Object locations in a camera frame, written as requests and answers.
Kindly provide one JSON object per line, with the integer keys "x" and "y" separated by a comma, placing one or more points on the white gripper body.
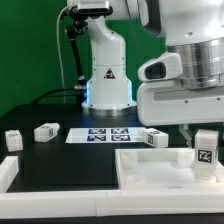
{"x": 166, "y": 103}

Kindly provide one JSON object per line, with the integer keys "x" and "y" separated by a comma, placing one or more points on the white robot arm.
{"x": 185, "y": 85}

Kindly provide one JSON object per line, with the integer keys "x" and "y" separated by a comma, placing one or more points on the white fence front wall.
{"x": 109, "y": 203}

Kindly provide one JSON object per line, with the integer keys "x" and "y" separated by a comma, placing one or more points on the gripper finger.
{"x": 186, "y": 133}

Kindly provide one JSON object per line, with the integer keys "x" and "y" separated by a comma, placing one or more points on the marker sheet with tags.
{"x": 105, "y": 135}

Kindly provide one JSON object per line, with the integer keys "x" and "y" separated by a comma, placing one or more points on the black camera stand pole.
{"x": 73, "y": 31}

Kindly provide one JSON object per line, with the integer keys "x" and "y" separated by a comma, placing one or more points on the white fence left wall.
{"x": 8, "y": 171}

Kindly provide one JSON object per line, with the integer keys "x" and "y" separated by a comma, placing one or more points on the white fence wall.
{"x": 109, "y": 203}
{"x": 8, "y": 171}

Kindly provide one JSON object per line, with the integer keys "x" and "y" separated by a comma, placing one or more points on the white square table top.
{"x": 163, "y": 169}

